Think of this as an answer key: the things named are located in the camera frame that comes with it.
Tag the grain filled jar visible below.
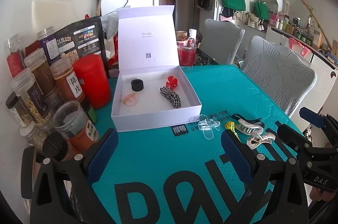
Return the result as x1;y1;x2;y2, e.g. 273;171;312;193
11;68;52;127

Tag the white paper roll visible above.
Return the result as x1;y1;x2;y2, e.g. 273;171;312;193
188;28;197;40

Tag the red label jar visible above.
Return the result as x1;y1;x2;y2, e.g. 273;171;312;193
3;34;25;78

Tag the black claw hair clip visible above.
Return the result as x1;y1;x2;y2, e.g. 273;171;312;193
232;113;265;128

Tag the pearl white wavy hair clip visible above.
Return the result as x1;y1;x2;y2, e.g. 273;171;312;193
236;118;275;150

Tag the white open gift box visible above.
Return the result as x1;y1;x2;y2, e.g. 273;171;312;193
111;5;202;132

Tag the orange spice jar labelled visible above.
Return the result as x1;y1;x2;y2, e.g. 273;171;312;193
50;57;85;103

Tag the yellow flower hair pin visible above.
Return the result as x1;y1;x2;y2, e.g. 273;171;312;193
225;121;240;141

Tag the purple label jar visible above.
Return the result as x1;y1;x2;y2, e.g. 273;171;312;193
37;26;61;65

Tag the pink shell hair clip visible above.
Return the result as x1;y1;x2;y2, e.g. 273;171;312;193
121;92;138;107

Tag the brown spice jar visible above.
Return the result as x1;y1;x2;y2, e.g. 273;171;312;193
24;48;56;97

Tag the red translucent pitcher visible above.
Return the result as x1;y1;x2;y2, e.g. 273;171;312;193
178;44;196;67

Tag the black snack bag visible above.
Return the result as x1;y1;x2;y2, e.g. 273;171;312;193
55;16;108;71

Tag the clear plastic hair clip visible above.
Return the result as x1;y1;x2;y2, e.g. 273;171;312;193
198;114;221;140

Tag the person's left hand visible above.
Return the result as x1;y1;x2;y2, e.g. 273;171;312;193
309;187;336;202

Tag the red cartoon can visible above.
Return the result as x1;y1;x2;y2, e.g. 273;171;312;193
187;37;195;47

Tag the near grey leaf-pattern chair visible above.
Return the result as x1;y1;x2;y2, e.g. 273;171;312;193
241;36;317;117

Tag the lower green tote bag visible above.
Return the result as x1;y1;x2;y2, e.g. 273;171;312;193
253;1;269;20

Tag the empty clear plastic jar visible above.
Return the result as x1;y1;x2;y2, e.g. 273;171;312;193
53;100;99;153

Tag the far grey chair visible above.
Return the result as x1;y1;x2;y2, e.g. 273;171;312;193
199;19;245;65

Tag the black round hair tie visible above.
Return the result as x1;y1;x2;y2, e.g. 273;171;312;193
131;79;144;92

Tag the teal bubble mailer mat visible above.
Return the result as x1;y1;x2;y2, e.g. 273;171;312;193
92;66;291;223

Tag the red cylindrical canister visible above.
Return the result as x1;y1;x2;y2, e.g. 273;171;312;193
73;55;112;109

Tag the black white checkered scrunchie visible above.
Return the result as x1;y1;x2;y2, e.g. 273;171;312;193
160;87;181;108

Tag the red flower hair clip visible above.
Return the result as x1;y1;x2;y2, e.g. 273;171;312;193
166;76;178;90

